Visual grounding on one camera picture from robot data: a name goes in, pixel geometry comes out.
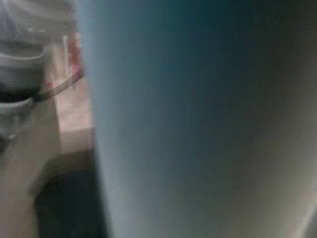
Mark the white plastic table leg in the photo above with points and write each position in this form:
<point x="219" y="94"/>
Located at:
<point x="198" y="124"/>

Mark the pale low box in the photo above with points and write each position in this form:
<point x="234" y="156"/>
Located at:
<point x="76" y="111"/>

